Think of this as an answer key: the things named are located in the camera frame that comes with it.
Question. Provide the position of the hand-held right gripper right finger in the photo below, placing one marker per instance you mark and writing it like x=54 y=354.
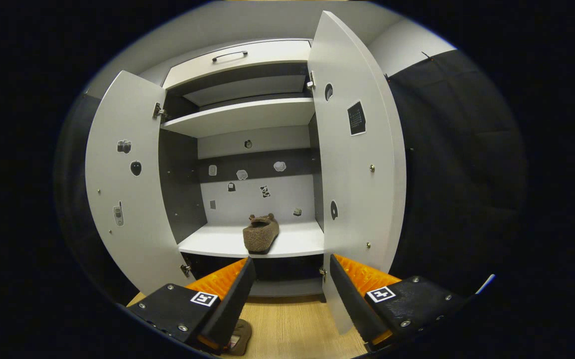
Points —
x=351 y=294

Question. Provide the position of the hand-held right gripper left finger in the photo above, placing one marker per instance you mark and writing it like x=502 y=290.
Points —
x=235 y=299

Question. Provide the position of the brown fuzzy shoe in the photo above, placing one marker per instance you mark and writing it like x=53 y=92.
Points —
x=260 y=237
x=241 y=335

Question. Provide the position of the white shoe cabinet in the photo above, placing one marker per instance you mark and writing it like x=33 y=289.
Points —
x=247 y=204

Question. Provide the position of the white cabinet door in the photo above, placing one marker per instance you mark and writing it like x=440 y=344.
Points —
x=143 y=199
x=352 y=189

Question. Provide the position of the metal door hinge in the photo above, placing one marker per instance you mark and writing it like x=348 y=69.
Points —
x=158 y=110
x=323 y=274
x=185 y=270
x=311 y=81

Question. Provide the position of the white cabinet shelf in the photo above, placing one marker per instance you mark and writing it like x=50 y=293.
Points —
x=237 y=114
x=297 y=239

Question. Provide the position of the black backdrop cloth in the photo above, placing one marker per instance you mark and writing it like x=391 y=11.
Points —
x=457 y=174

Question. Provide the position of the white drawer front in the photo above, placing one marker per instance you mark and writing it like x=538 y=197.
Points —
x=277 y=55

